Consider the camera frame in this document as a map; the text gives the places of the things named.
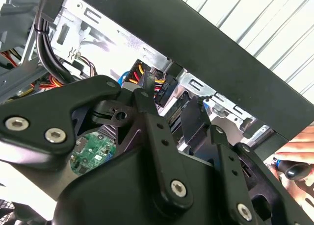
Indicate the person's hand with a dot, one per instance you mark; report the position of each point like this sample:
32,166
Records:
301,146

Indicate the hard disk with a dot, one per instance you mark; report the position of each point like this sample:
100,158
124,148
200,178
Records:
93,151

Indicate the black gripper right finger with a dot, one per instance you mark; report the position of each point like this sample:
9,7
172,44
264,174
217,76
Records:
196,122

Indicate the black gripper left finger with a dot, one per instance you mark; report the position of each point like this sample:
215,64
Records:
49,107

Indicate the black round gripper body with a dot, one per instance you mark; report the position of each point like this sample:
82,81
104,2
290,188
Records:
115,193

